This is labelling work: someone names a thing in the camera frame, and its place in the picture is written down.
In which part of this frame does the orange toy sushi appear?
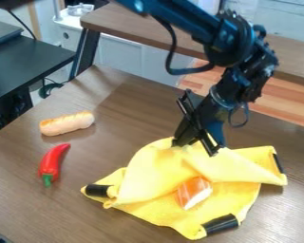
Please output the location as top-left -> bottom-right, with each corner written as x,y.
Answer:
175,176 -> 215,211

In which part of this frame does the red toy pepper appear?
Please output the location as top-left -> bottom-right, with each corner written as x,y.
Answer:
36,142 -> 72,188

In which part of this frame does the white cabinet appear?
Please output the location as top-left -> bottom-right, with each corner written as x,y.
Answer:
51,3 -> 196,87

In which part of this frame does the yellow cloth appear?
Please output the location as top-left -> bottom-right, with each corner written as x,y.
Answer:
79,136 -> 290,240

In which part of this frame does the toy bread roll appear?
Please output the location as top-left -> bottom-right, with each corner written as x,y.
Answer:
37,110 -> 97,138

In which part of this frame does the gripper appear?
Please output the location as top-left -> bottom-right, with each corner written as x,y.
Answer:
171,75 -> 246,158

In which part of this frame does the black desk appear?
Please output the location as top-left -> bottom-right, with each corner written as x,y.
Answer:
0,18 -> 79,138

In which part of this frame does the wooden table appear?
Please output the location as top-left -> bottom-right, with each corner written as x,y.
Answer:
69,2 -> 304,87

